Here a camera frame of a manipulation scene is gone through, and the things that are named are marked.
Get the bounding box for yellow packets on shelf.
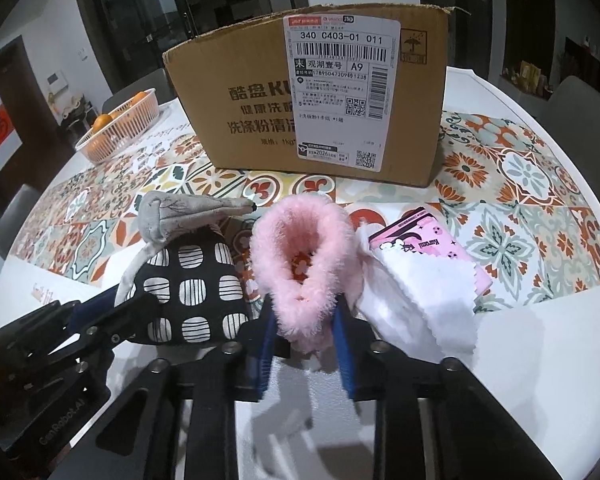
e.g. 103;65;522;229
500;60;556;99

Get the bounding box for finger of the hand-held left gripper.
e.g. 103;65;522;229
70;287;127;332
87;294;163;357

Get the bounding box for pink fluffy slipper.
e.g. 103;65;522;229
250;194;366;357

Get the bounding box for grey chair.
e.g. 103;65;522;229
102;67;177;111
545;76;600;161
0;184;42;261

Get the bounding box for brown cardboard box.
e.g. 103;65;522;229
162;2;473;187

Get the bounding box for white cloth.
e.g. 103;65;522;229
352;225;477;364

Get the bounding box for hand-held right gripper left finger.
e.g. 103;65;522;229
77;295;277;480

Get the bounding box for white plastic fruit basket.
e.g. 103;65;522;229
75;88;160;164

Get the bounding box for white ornament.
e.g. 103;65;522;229
61;94;95;128

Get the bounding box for glass door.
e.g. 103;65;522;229
72;0;193;102

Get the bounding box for pink cartoon tissue packet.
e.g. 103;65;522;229
370;207;494;313

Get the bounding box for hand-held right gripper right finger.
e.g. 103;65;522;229
330;297;563;480

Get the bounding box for patterned tablecloth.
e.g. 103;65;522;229
0;67;600;480

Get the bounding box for black white patterned pouch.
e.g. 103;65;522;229
125;227;254;346

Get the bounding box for grey plush toy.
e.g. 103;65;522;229
117;191;258;306

